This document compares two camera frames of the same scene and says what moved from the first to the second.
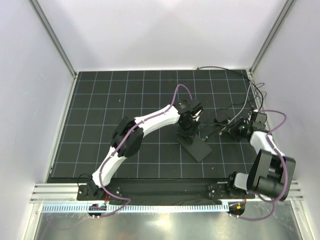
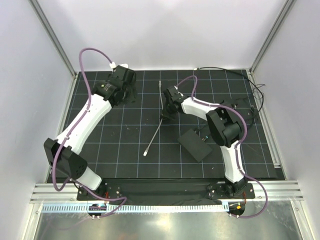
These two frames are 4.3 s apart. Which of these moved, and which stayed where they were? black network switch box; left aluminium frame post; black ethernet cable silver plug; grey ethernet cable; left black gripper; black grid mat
Moved: left black gripper; grey ethernet cable
Stayed: left aluminium frame post; black ethernet cable silver plug; black grid mat; black network switch box
